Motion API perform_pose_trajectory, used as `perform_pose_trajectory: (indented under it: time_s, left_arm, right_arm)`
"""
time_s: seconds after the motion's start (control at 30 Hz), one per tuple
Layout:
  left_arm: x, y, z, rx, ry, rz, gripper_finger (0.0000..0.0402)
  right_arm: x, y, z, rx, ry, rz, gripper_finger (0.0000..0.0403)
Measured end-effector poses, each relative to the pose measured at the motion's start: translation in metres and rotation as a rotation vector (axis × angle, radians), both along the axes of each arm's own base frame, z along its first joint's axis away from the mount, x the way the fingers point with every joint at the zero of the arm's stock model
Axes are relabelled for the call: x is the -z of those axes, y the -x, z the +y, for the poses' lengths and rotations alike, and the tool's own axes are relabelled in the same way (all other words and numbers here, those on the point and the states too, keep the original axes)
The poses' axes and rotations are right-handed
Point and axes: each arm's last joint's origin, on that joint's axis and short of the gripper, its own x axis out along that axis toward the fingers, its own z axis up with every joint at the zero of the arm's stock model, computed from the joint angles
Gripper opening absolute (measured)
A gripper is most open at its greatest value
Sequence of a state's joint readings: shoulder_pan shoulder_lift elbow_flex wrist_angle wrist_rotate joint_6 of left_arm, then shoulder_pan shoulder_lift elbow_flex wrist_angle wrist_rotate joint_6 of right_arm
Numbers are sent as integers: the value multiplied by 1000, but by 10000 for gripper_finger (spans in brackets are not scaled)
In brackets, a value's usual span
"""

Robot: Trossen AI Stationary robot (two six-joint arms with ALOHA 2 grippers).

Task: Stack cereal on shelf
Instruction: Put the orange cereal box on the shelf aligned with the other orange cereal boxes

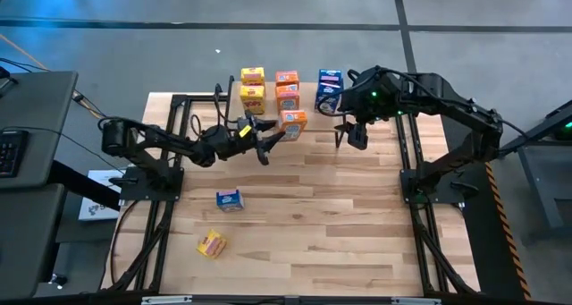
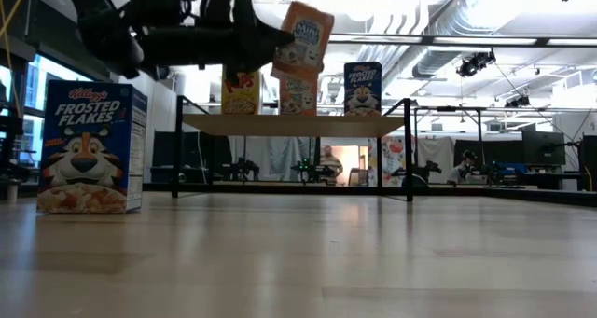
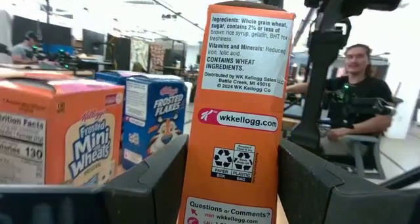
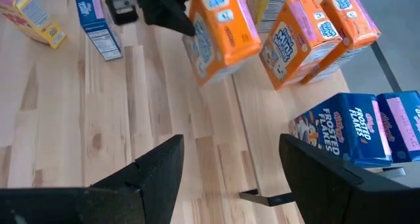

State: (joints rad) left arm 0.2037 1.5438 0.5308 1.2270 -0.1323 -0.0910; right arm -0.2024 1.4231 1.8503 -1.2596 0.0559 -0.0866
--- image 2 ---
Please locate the colourful printed banner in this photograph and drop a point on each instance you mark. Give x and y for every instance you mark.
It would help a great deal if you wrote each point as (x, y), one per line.
(394, 161)

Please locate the blue Frosted Flakes cereal box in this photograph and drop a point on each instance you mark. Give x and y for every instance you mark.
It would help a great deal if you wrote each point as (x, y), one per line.
(363, 89)
(88, 145)

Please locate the wooden shelf black metal legs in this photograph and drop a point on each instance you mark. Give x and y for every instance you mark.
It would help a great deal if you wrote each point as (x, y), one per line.
(289, 126)

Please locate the black metal rack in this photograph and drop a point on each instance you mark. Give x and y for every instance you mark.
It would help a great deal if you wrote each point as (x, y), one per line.
(448, 108)

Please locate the silver ventilation duct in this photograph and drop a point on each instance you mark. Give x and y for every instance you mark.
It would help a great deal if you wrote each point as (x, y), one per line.
(438, 61)

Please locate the black metal table frame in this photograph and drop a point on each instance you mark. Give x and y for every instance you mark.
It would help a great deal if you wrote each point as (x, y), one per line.
(326, 188)

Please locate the black monitor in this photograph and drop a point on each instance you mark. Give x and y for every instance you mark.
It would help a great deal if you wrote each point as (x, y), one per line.
(543, 147)

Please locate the black background robot arm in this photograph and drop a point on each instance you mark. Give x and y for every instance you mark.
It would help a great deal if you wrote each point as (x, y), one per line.
(308, 171)
(242, 168)
(422, 171)
(503, 175)

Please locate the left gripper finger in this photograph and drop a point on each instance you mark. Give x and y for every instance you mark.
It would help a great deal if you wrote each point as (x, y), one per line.
(273, 36)

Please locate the yellow Corn Pops cereal box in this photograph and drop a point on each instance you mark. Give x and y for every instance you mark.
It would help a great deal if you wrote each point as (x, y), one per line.
(240, 99)

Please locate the black ceiling spotlight cluster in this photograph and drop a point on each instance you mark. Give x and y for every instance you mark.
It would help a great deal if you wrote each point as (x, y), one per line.
(517, 102)
(473, 65)

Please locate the long ceiling light strip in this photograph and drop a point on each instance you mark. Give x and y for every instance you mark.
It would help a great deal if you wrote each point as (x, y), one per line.
(485, 41)

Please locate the person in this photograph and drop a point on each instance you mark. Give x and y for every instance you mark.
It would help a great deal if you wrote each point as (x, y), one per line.
(332, 164)
(464, 169)

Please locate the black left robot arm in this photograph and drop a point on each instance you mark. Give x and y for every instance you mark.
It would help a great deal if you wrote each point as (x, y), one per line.
(107, 33)

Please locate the small white cup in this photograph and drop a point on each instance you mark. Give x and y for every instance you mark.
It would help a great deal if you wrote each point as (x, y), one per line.
(11, 191)

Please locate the white curtain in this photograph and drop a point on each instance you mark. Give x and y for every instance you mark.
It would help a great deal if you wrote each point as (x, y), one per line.
(436, 157)

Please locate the orange Mini-Wheats cereal box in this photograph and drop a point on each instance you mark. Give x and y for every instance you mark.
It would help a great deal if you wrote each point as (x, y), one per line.
(298, 99)
(308, 33)

